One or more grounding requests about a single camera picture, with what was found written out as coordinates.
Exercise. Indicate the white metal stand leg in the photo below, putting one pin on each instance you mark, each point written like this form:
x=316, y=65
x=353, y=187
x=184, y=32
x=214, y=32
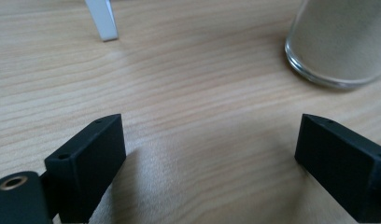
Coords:
x=103, y=18

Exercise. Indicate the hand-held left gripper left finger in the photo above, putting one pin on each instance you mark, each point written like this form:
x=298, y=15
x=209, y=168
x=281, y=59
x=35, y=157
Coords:
x=86, y=165

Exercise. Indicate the clear glass jar of sand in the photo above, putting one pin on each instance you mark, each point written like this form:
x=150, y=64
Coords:
x=338, y=40

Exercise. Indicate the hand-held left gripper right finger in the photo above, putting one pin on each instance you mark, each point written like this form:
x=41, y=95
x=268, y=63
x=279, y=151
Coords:
x=341, y=165

